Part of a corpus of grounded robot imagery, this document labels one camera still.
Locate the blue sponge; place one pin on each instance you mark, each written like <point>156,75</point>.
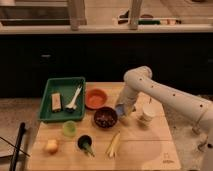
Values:
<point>119,110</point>

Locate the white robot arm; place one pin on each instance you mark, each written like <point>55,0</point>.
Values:
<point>195,108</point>

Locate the tan block in tray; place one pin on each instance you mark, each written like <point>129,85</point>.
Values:
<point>56,102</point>

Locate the wooden post left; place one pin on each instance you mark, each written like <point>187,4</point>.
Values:
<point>77,16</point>

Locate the dark green cup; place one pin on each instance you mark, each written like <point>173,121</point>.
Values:
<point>84,143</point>

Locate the wooden post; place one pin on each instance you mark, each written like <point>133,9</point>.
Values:
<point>134,14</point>
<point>77,16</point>

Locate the white dish brush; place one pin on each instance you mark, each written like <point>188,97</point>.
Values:
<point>72,105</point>

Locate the yellow round fruit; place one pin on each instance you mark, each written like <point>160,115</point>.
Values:
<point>51,146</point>

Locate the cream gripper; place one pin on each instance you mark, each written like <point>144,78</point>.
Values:
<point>128,109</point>

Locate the light green cup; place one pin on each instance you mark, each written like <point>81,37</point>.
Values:
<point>69,128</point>

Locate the red bowl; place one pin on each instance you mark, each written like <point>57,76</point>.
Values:
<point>95,98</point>

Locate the black tripod stand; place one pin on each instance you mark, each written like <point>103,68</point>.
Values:
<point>17,147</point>

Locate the white paper cup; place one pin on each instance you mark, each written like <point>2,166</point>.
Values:
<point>148,113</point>

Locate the wooden post right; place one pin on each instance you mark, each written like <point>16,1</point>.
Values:
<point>134,14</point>

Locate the green plastic tray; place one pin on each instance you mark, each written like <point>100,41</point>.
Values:
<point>66,88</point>

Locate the dark brown bowl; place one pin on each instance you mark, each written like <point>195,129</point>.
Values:
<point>105,117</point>

